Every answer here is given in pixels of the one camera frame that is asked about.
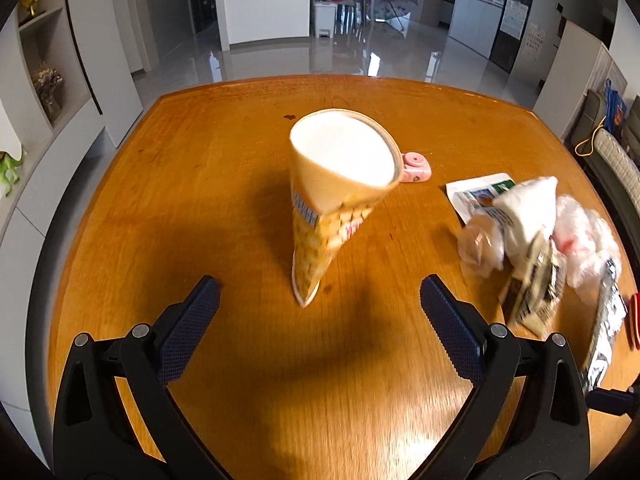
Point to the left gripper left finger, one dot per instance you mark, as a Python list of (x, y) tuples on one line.
[(115, 417)]

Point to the tall yellow snack canister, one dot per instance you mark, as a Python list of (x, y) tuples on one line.
[(343, 163)]

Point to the pink tape dispenser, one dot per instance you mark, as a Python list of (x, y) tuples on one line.
[(416, 167)]

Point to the silver foil snack bag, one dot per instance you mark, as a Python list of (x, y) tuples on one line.
[(610, 315)]

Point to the crumpled clear plastic bag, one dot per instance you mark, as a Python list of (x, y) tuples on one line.
[(586, 241)]

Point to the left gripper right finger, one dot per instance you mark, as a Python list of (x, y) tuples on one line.
[(525, 416)]

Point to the grey sofa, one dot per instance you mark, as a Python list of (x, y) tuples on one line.
[(611, 162)]

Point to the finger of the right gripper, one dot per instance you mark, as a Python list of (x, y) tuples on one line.
[(614, 402)]

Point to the red flat object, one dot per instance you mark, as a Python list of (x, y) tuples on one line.
[(633, 321)]

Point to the green dinosaur toy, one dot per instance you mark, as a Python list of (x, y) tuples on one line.
[(9, 172)]

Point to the white low cabinet ledge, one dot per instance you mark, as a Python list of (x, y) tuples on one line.
[(32, 249)]

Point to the white wall shelf unit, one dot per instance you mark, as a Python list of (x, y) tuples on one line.
[(61, 60)]

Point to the wooden table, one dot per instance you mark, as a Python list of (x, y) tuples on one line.
[(356, 385)]

